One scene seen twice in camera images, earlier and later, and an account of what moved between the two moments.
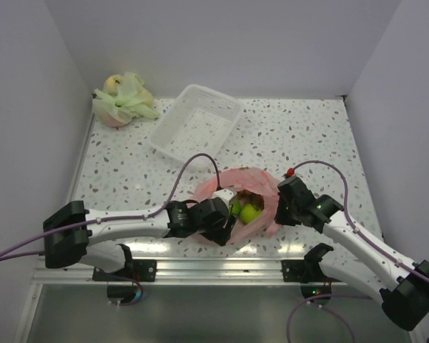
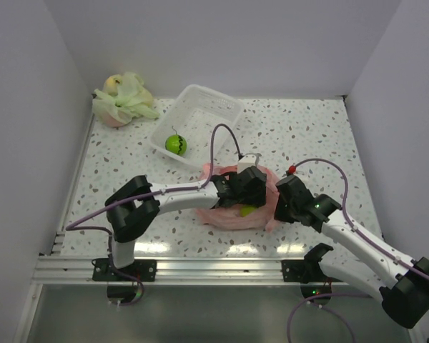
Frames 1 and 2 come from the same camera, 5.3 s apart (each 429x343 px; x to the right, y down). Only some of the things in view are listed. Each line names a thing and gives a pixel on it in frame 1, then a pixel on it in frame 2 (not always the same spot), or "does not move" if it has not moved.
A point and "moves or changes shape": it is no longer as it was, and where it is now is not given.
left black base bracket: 134,270 does not move
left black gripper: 221,234 to 257,196
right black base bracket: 300,271 does not move
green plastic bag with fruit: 123,98 does not move
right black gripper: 280,218 does not move
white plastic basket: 199,120 does not move
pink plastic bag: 244,179 moves or changes shape
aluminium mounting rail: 177,272 does not move
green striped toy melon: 236,207 to 176,143
